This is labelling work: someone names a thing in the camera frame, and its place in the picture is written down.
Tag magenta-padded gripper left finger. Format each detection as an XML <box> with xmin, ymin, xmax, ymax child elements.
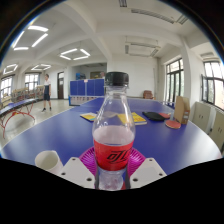
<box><xmin>57</xmin><ymin>147</ymin><xmax>100</xmax><ymax>190</ymax></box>

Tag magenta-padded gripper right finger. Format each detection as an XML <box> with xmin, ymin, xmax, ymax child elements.
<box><xmin>126</xmin><ymin>148</ymin><xmax>168</xmax><ymax>190</ymax></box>

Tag clear bottle with red label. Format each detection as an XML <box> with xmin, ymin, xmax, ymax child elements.
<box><xmin>92</xmin><ymin>71</ymin><xmax>137</xmax><ymax>191</ymax></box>

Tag white cup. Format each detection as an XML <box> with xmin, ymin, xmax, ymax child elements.
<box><xmin>34</xmin><ymin>149</ymin><xmax>64</xmax><ymax>176</ymax></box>

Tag yellow book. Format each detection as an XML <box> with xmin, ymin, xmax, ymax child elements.
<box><xmin>117</xmin><ymin>112</ymin><xmax>148</xmax><ymax>127</ymax></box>

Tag red table tennis paddle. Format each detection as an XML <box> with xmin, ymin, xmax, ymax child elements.
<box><xmin>164</xmin><ymin>119</ymin><xmax>182</xmax><ymax>130</ymax></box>
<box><xmin>158</xmin><ymin>112</ymin><xmax>172</xmax><ymax>120</ymax></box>

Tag small multicoloured booklet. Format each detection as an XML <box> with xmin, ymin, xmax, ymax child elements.
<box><xmin>79</xmin><ymin>112</ymin><xmax>98</xmax><ymax>123</ymax></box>

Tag black paddle case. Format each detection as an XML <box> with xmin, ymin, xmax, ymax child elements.
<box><xmin>141</xmin><ymin>111</ymin><xmax>166</xmax><ymax>122</ymax></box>

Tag brown cardboard box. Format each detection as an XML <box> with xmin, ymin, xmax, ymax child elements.
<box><xmin>173</xmin><ymin>95</ymin><xmax>191</xmax><ymax>125</ymax></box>

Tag low white court barrier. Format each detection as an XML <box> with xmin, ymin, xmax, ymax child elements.
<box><xmin>68</xmin><ymin>95</ymin><xmax>101</xmax><ymax>106</ymax></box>

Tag brown armchair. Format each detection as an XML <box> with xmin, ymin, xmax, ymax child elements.
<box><xmin>142</xmin><ymin>89</ymin><xmax>155</xmax><ymax>100</ymax></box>

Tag beige cabinet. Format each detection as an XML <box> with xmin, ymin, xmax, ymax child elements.
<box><xmin>208</xmin><ymin>109</ymin><xmax>224</xmax><ymax>151</ymax></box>
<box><xmin>191</xmin><ymin>101</ymin><xmax>216</xmax><ymax>134</ymax></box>

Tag blue partition screen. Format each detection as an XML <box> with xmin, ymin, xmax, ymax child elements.
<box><xmin>69</xmin><ymin>78</ymin><xmax>106</xmax><ymax>98</ymax></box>

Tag person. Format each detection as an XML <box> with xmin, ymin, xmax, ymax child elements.
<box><xmin>41</xmin><ymin>73</ymin><xmax>53</xmax><ymax>113</ymax></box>

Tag dark brown door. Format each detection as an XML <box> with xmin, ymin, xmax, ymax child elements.
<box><xmin>56</xmin><ymin>71</ymin><xmax>65</xmax><ymax>100</ymax></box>

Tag blue table with red legs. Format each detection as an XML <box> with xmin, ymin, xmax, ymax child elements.
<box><xmin>0</xmin><ymin>97</ymin><xmax>39</xmax><ymax>139</ymax></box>

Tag shelf unit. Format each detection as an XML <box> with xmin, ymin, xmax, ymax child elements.
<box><xmin>9</xmin><ymin>84</ymin><xmax>45</xmax><ymax>103</ymax></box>

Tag tall black-framed window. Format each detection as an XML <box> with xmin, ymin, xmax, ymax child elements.
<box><xmin>165</xmin><ymin>58</ymin><xmax>185</xmax><ymax>104</ymax></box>

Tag small black-framed window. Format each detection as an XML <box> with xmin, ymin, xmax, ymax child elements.
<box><xmin>24</xmin><ymin>73</ymin><xmax>40</xmax><ymax>92</ymax></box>
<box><xmin>0</xmin><ymin>75</ymin><xmax>14</xmax><ymax>99</ymax></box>

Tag wide black-framed window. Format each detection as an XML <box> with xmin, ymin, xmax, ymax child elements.
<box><xmin>200</xmin><ymin>60</ymin><xmax>224</xmax><ymax>111</ymax></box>

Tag ceiling lights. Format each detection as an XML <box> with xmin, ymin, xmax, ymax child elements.
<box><xmin>2</xmin><ymin>24</ymin><xmax>92</xmax><ymax>76</ymax></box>

